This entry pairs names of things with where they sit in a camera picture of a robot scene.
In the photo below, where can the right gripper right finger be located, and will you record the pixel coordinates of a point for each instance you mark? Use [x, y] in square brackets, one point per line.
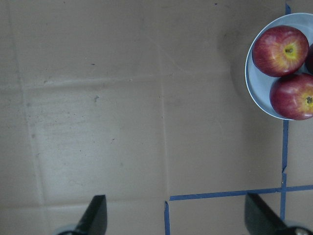
[260, 219]

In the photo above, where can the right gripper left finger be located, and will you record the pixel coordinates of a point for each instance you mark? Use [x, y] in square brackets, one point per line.
[94, 220]

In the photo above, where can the red apple plate front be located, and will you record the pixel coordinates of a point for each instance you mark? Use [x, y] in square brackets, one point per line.
[292, 96]

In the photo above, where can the red apple plate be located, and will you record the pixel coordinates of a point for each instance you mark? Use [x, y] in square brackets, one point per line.
[280, 51]
[292, 96]
[309, 60]

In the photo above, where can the light blue plate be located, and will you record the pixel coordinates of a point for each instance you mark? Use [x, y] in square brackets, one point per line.
[259, 84]

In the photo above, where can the red apple plate back right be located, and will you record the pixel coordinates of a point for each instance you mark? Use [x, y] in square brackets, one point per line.
[309, 60]

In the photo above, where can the red apple plate back left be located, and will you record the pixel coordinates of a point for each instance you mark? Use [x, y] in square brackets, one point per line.
[280, 51]

